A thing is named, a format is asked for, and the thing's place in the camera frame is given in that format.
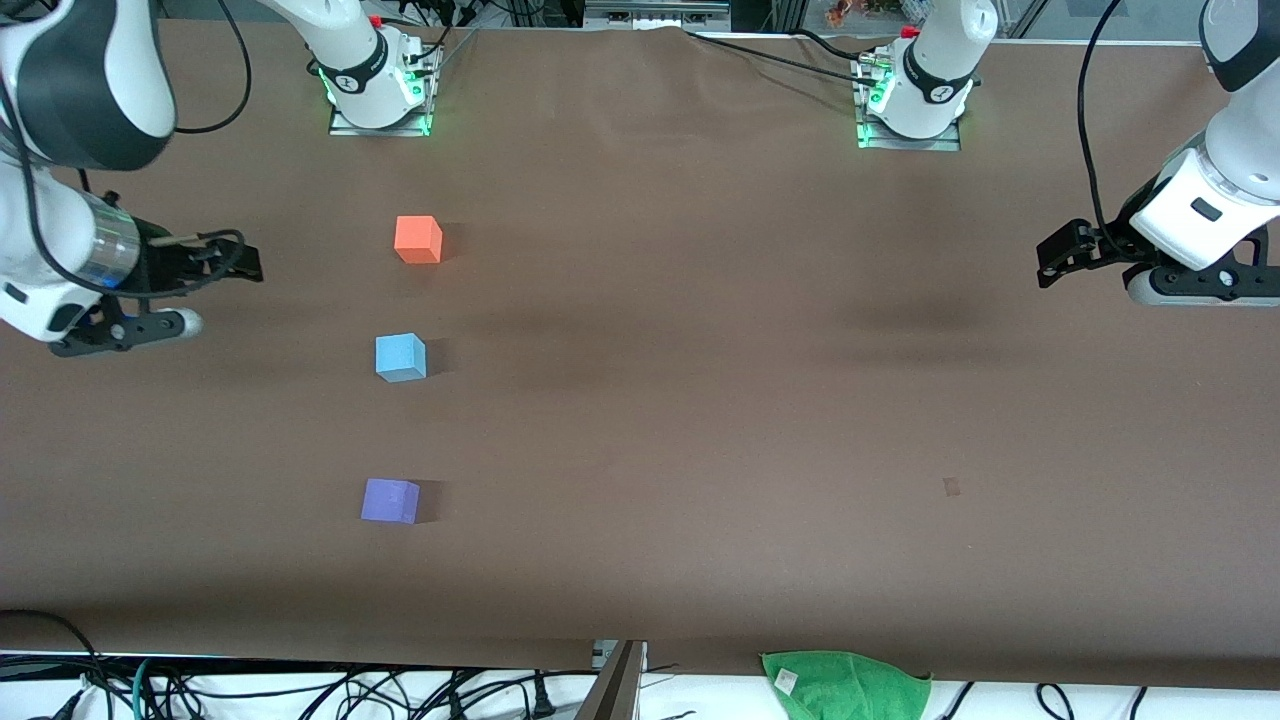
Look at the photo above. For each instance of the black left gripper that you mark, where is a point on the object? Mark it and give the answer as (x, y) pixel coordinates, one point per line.
(1108, 246)

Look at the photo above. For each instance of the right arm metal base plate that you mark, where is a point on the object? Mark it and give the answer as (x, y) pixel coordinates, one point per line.
(400, 127)

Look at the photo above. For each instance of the purple foam block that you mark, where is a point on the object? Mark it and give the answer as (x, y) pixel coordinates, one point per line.
(388, 500)

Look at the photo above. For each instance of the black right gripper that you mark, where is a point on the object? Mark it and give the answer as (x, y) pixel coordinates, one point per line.
(160, 268)

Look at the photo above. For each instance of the brown paper table cover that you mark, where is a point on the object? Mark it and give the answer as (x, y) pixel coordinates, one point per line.
(700, 450)

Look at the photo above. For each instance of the grey metal post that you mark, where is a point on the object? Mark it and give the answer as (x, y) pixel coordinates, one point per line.
(615, 690)

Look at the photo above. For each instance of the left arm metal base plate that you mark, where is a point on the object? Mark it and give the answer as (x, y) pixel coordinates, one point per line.
(940, 143)

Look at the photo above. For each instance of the orange foam block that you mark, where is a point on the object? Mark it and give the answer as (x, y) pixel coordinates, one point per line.
(418, 240)

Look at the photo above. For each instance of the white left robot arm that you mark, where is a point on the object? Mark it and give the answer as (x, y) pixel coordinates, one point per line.
(940, 60)

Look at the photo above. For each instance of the blue foam block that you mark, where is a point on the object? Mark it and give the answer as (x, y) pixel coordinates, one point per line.
(398, 355)

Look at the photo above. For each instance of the green microfiber cloth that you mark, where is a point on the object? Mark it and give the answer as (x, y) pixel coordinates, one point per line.
(850, 690)

